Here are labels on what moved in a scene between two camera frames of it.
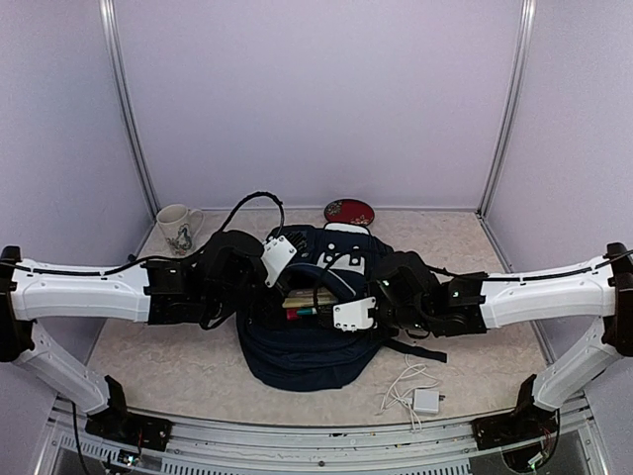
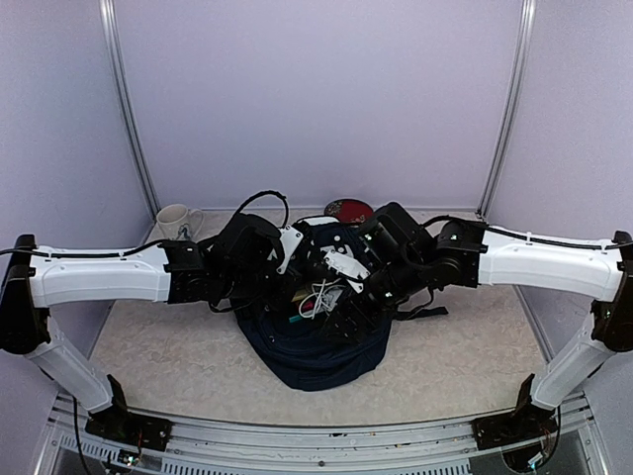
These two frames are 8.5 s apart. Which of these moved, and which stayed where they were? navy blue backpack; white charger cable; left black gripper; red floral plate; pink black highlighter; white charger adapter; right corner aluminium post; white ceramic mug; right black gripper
Moved: white charger cable; right black gripper; pink black highlighter; white charger adapter; navy blue backpack; left black gripper
Stayed: white ceramic mug; red floral plate; right corner aluminium post
